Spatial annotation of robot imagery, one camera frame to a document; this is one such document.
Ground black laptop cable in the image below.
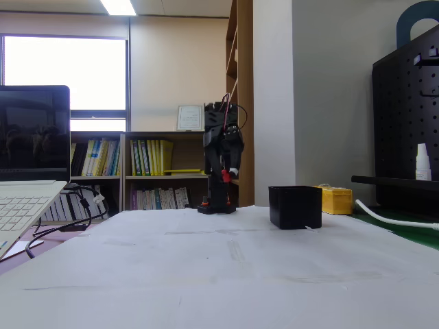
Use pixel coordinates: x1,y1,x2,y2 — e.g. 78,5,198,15
25,190,93,260
73,184,111,221

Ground white power strip cable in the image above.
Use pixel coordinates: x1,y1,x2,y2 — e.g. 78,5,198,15
355,199,439,232

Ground red white servo wires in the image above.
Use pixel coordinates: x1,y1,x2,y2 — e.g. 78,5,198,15
220,93,248,138

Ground white paper table cover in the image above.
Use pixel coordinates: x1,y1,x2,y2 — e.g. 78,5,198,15
0,204,439,329

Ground thick yellow book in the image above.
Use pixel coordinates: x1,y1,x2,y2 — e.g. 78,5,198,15
159,139,174,177

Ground narrow low wooden bookcase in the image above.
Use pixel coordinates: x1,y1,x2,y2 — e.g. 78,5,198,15
69,131,125,221

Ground white laptop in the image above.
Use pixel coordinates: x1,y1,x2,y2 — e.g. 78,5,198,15
0,85,71,263

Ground yellow cardboard box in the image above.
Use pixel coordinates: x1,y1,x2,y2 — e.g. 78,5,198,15
313,184,354,216

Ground blue white book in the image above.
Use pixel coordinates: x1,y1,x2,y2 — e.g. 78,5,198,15
89,138,104,178

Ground framed white certificate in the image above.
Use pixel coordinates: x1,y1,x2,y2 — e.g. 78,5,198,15
176,105,206,132

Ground white patterned binder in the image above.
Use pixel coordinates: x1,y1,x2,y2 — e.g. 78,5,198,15
174,186,190,210

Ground tall wooden bookshelf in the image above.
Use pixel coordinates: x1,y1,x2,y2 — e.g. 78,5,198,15
225,0,255,208

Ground dark-framed window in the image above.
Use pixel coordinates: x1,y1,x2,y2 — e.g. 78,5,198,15
0,33,130,133

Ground white dropper bottle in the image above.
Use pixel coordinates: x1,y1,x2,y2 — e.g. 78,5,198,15
414,143,433,182

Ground green yellow book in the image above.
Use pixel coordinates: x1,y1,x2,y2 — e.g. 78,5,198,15
132,139,141,177
140,139,149,177

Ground flat yellow book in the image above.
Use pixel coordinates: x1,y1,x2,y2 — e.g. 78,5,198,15
163,168,206,177

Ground wide low wooden bookcase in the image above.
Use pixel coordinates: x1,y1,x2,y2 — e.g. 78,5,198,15
120,131,223,212

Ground black pegboard stand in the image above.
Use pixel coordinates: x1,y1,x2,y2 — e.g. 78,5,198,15
351,24,439,216

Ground yellow white book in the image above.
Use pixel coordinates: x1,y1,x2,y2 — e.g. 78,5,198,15
82,139,96,178

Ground black square container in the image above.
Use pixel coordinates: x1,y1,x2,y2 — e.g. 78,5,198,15
268,185,323,230

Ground green desk mat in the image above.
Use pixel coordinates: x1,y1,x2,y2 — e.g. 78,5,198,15
348,209,439,252

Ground white card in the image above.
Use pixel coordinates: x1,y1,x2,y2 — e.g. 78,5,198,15
5,240,46,259

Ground ceiling light panel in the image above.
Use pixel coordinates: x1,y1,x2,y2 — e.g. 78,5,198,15
99,0,139,16

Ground dark blue arched board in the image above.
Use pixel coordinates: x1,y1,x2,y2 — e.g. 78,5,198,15
396,0,439,49

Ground black binder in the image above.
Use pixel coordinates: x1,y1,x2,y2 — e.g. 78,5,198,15
73,142,88,178

